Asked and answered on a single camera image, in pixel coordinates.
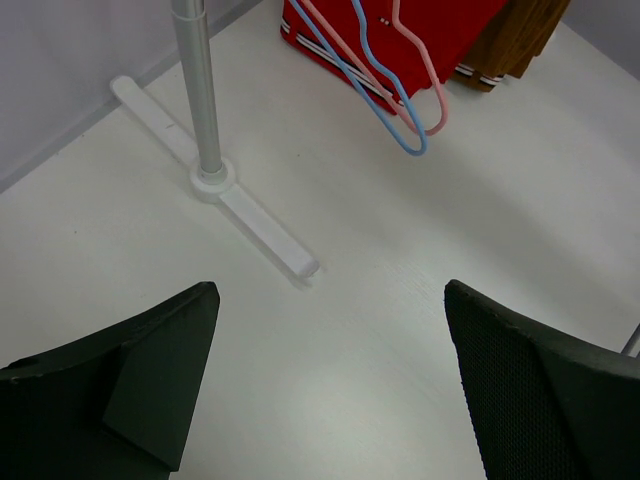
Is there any red garment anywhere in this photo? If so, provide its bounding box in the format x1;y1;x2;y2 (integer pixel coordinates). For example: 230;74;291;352
284;0;505;96

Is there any pink hanger with patterned shorts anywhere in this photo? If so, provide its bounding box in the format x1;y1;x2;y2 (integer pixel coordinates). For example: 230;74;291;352
299;0;449;136

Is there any silver clothes rack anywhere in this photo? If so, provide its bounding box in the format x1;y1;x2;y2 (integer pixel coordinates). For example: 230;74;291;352
110;1;320;283

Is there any light blue wire hanger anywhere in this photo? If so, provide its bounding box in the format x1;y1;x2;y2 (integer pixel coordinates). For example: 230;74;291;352
281;1;448;156

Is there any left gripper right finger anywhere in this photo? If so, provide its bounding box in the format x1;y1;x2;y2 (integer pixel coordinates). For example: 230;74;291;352
444;280;639;479

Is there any brown garment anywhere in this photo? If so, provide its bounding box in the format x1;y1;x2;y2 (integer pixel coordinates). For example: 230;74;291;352
452;0;570;92

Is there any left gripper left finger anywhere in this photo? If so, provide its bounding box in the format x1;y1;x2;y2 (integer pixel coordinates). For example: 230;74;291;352
1;282;220;479

